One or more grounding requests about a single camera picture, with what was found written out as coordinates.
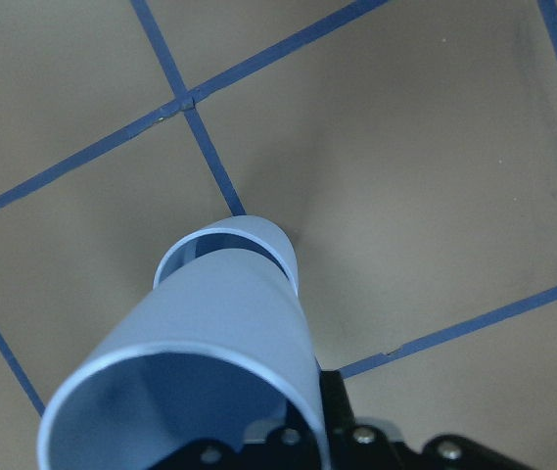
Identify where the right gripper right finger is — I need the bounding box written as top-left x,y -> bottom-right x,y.
319,370 -> 523,469

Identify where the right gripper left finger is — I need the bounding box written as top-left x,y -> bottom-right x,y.
160,400 -> 325,469

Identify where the blue cup carried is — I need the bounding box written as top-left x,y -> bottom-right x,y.
37,249 -> 330,469

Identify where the blue cup standing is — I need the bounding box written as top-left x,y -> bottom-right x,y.
153,215 -> 300,295

